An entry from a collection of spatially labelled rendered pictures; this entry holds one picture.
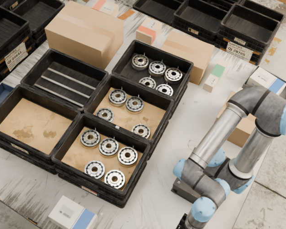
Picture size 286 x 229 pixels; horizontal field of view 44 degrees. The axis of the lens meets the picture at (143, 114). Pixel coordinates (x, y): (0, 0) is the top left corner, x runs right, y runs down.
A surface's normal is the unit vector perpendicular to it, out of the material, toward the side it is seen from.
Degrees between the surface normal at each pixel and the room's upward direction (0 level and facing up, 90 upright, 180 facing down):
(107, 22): 0
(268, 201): 0
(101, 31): 0
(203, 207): 8
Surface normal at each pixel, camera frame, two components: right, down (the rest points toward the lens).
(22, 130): 0.06, -0.54
